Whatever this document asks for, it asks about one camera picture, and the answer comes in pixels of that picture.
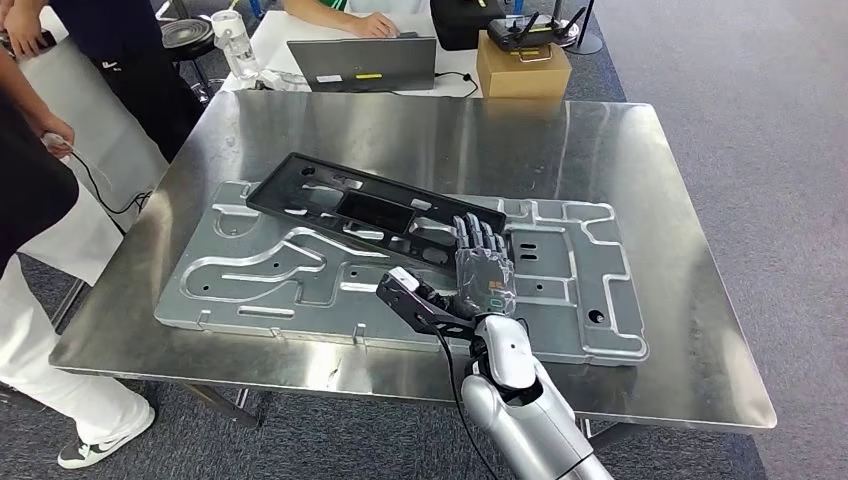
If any black case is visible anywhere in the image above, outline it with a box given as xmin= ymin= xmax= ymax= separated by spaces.
xmin=429 ymin=0 xmax=508 ymax=52

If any person's hand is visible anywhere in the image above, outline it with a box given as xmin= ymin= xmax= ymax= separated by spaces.
xmin=3 ymin=3 xmax=48 ymax=60
xmin=40 ymin=115 xmax=75 ymax=160
xmin=344 ymin=13 xmax=402 ymax=39

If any black remote with antennas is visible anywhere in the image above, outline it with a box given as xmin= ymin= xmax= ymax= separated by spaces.
xmin=486 ymin=6 xmax=589 ymax=53

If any person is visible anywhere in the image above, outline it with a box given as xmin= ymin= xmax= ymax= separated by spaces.
xmin=283 ymin=0 xmax=432 ymax=39
xmin=0 ymin=0 xmax=205 ymax=164
xmin=0 ymin=49 xmax=158 ymax=472

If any grey laptop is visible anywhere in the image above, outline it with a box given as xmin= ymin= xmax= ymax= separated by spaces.
xmin=286 ymin=36 xmax=439 ymax=94

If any clear water bottle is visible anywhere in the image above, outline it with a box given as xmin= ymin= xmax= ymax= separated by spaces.
xmin=210 ymin=9 xmax=261 ymax=81

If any black power cable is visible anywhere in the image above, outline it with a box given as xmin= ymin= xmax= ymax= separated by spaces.
xmin=433 ymin=70 xmax=480 ymax=99

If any white crumpled plastic bag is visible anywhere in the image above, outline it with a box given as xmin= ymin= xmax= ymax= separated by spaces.
xmin=254 ymin=68 xmax=313 ymax=93

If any black round stool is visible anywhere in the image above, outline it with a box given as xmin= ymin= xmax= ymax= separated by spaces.
xmin=160 ymin=17 xmax=221 ymax=104

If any cardboard box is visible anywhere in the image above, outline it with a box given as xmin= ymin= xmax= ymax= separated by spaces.
xmin=475 ymin=29 xmax=573 ymax=101

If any black plastic frame part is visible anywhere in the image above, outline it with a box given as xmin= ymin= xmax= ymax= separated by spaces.
xmin=245 ymin=152 xmax=508 ymax=270

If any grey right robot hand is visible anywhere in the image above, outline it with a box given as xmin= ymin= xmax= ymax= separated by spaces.
xmin=452 ymin=211 xmax=518 ymax=319

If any stainless steel workbench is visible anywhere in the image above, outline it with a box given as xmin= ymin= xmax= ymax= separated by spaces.
xmin=49 ymin=89 xmax=778 ymax=458

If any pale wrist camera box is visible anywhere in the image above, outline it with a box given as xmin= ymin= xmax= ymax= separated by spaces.
xmin=375 ymin=266 xmax=480 ymax=340

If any grey stamped metal plate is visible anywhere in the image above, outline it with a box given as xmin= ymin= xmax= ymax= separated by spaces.
xmin=154 ymin=178 xmax=651 ymax=367

